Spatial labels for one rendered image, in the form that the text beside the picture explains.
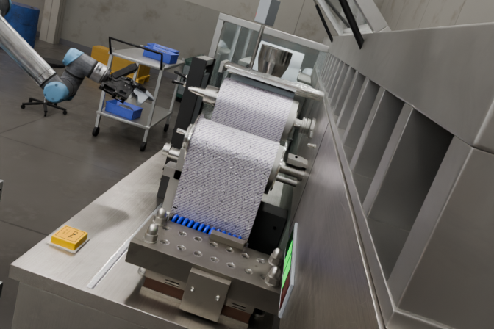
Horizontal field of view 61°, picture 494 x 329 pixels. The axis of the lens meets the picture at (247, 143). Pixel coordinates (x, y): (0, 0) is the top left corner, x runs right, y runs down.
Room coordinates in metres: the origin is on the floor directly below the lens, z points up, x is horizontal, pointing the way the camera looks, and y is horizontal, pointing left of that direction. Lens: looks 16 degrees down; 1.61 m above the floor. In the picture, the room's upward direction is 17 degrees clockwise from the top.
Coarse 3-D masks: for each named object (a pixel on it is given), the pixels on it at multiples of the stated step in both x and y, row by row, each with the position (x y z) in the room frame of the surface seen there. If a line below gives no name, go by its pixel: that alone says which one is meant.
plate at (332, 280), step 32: (320, 128) 1.14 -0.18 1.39; (320, 160) 0.89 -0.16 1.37; (320, 192) 0.72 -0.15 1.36; (320, 224) 0.61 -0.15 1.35; (352, 224) 0.42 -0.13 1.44; (320, 256) 0.52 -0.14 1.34; (352, 256) 0.38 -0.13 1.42; (320, 288) 0.45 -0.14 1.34; (352, 288) 0.34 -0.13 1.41; (288, 320) 0.56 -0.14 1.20; (320, 320) 0.40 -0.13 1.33; (352, 320) 0.31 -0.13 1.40
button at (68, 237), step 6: (66, 228) 1.03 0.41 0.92; (72, 228) 1.04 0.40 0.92; (54, 234) 0.99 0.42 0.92; (60, 234) 1.00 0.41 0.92; (66, 234) 1.01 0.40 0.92; (72, 234) 1.02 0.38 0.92; (78, 234) 1.02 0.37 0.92; (84, 234) 1.03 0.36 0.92; (54, 240) 0.98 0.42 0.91; (60, 240) 0.98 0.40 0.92; (66, 240) 0.98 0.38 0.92; (72, 240) 0.99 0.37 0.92; (78, 240) 1.00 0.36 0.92; (84, 240) 1.03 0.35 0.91; (66, 246) 0.98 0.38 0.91; (72, 246) 0.98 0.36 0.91; (78, 246) 1.00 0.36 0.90
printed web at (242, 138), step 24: (240, 96) 1.34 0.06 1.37; (264, 96) 1.36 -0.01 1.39; (216, 120) 1.34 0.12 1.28; (240, 120) 1.33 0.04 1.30; (264, 120) 1.33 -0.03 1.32; (192, 144) 1.10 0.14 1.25; (216, 144) 1.10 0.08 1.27; (240, 144) 1.10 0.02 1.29; (264, 144) 1.12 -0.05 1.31; (216, 168) 1.09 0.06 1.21; (240, 168) 1.09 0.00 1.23; (264, 168) 1.09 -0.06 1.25
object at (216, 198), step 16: (192, 176) 1.10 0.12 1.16; (208, 176) 1.09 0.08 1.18; (224, 176) 1.09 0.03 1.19; (176, 192) 1.10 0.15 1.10; (192, 192) 1.10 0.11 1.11; (208, 192) 1.09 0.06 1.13; (224, 192) 1.09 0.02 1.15; (240, 192) 1.09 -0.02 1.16; (256, 192) 1.09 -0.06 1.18; (192, 208) 1.09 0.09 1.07; (208, 208) 1.09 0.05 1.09; (224, 208) 1.09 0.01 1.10; (240, 208) 1.09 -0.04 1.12; (256, 208) 1.08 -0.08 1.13; (208, 224) 1.09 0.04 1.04; (224, 224) 1.09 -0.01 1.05; (240, 224) 1.09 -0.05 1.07
